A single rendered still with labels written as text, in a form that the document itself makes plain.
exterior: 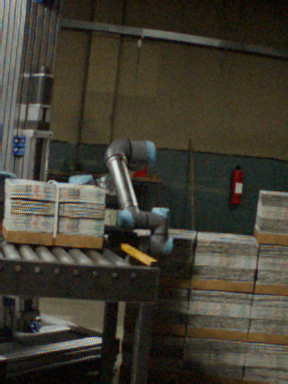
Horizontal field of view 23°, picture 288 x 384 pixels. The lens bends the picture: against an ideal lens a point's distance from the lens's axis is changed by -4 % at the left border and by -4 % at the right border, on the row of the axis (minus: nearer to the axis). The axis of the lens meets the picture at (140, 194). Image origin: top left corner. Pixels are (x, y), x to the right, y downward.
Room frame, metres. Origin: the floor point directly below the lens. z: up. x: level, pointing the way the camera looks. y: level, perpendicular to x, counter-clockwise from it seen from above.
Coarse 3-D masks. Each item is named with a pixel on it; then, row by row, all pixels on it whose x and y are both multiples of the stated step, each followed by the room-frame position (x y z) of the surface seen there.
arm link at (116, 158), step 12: (120, 144) 3.22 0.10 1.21; (108, 156) 3.19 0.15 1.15; (120, 156) 3.18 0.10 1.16; (108, 168) 3.20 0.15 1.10; (120, 168) 3.14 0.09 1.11; (120, 180) 3.10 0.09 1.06; (120, 192) 3.06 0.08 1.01; (132, 192) 3.07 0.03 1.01; (120, 204) 3.04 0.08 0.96; (132, 204) 3.01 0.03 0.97; (120, 216) 2.98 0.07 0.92; (132, 216) 2.96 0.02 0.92; (144, 216) 2.99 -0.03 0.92; (132, 228) 2.98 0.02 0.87; (144, 228) 3.00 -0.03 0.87
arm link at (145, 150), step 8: (136, 144) 3.25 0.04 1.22; (144, 144) 3.27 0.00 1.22; (152, 144) 3.29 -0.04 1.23; (136, 152) 3.24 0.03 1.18; (144, 152) 3.25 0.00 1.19; (152, 152) 3.27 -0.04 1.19; (128, 160) 3.24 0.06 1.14; (136, 160) 3.25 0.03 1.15; (144, 160) 3.27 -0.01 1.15; (152, 160) 3.28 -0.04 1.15; (128, 168) 3.33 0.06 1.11; (136, 168) 3.31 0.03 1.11; (104, 176) 3.59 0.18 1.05; (104, 184) 3.55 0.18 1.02; (112, 184) 3.50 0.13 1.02; (112, 192) 3.56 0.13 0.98; (112, 200) 3.63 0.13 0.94
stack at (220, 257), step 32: (160, 256) 3.19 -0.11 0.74; (192, 256) 3.27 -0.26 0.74; (224, 256) 3.17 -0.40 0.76; (256, 256) 3.15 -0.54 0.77; (160, 288) 3.19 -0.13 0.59; (192, 288) 3.21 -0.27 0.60; (128, 320) 3.20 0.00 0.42; (160, 320) 3.19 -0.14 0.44; (192, 320) 3.18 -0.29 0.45; (224, 320) 3.16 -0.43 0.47; (256, 320) 3.15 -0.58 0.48; (128, 352) 3.21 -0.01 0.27; (160, 352) 3.19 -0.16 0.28; (192, 352) 3.18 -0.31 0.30; (224, 352) 3.16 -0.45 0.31; (256, 352) 3.14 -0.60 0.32
